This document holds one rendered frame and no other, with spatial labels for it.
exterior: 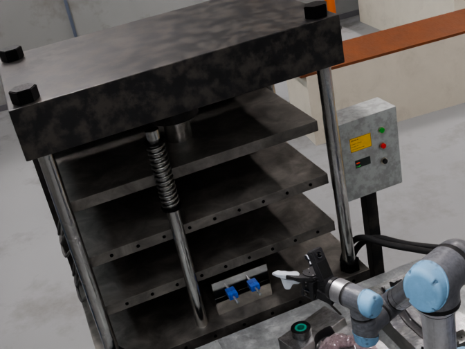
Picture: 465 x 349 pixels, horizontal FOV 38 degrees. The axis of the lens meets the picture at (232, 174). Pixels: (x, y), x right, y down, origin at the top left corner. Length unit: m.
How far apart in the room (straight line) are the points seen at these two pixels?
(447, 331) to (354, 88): 4.65
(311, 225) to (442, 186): 2.46
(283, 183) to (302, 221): 0.27
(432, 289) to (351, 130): 1.50
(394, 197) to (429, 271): 3.68
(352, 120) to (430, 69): 3.59
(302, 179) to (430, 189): 2.54
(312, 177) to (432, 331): 1.35
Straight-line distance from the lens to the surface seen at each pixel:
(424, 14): 8.42
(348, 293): 2.06
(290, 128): 2.97
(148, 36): 3.01
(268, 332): 3.01
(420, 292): 1.78
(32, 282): 5.43
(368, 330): 2.10
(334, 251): 3.46
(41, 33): 9.37
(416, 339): 2.76
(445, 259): 1.80
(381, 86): 6.47
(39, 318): 5.02
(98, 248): 2.92
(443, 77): 6.77
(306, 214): 3.29
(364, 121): 3.16
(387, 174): 3.33
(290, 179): 3.08
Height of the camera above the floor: 2.72
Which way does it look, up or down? 26 degrees down
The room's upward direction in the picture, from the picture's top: 12 degrees counter-clockwise
